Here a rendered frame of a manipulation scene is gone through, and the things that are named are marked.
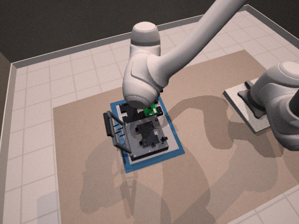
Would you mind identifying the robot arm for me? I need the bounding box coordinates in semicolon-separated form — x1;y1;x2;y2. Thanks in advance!
123;0;299;151

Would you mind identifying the green circuit board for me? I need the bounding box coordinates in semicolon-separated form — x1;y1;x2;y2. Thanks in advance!
143;103;158;116

